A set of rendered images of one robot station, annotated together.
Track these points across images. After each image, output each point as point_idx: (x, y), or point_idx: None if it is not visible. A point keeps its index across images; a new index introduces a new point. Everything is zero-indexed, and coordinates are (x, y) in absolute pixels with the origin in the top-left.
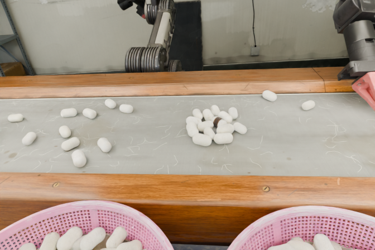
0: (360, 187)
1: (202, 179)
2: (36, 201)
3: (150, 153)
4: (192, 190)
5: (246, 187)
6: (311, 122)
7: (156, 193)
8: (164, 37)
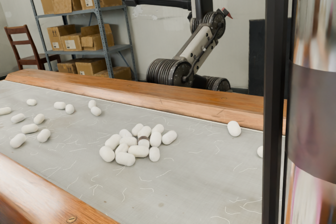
0: None
1: (45, 186)
2: None
3: (63, 153)
4: (26, 192)
5: (61, 210)
6: (248, 174)
7: (5, 183)
8: (193, 51)
